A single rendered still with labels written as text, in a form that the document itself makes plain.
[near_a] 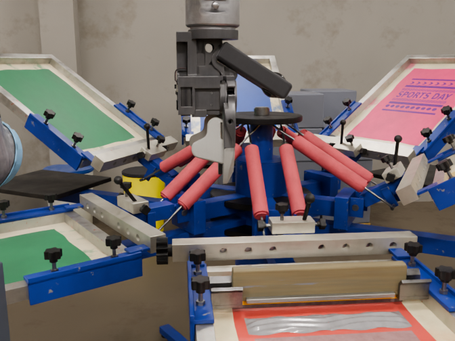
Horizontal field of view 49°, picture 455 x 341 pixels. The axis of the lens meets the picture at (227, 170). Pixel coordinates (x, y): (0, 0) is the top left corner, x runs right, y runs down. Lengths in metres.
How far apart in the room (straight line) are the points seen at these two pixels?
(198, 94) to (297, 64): 4.61
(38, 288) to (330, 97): 3.70
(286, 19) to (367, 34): 0.85
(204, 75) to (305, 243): 0.80
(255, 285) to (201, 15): 0.68
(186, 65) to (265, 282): 0.61
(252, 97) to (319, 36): 2.52
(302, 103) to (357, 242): 2.78
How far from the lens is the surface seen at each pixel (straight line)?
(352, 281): 1.23
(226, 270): 1.33
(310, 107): 4.17
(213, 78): 0.69
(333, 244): 1.44
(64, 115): 2.39
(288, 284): 1.19
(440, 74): 2.87
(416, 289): 1.28
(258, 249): 1.39
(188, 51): 0.71
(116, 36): 5.15
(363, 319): 1.20
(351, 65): 5.46
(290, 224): 1.44
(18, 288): 1.34
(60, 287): 1.36
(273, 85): 0.71
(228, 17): 0.70
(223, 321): 1.17
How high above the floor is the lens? 1.52
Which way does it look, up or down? 12 degrees down
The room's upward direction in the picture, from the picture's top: straight up
